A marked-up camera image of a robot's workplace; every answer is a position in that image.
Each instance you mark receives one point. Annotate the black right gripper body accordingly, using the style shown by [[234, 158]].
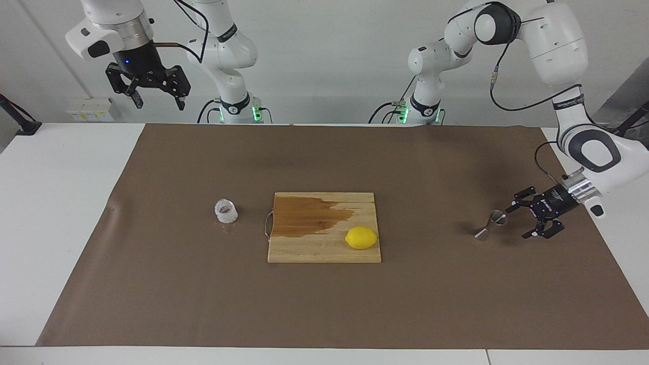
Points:
[[139, 63]]

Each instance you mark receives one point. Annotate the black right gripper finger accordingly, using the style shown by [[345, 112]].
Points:
[[180, 83], [124, 83]]

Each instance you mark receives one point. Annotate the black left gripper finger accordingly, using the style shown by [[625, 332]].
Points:
[[547, 228], [525, 197]]

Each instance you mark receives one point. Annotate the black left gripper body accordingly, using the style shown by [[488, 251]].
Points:
[[556, 202]]

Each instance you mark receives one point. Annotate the steel double jigger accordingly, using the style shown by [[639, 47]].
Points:
[[496, 219]]

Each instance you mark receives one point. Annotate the small clear textured cup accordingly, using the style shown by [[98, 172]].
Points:
[[226, 211]]

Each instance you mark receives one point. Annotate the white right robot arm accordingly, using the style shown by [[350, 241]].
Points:
[[228, 50]]

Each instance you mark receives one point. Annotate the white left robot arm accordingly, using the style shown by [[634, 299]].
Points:
[[557, 45]]

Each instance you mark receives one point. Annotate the black clamp stand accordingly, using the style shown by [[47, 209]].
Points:
[[23, 124], [631, 119]]

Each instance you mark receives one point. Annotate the yellow lemon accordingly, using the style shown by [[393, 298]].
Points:
[[361, 238]]

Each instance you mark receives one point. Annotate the wooden cutting board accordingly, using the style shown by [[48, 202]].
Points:
[[324, 243]]

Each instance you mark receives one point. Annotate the brown paper table mat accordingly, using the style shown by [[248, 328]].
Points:
[[203, 304]]

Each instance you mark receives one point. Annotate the white wall outlet box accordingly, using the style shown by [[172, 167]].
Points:
[[90, 109]]

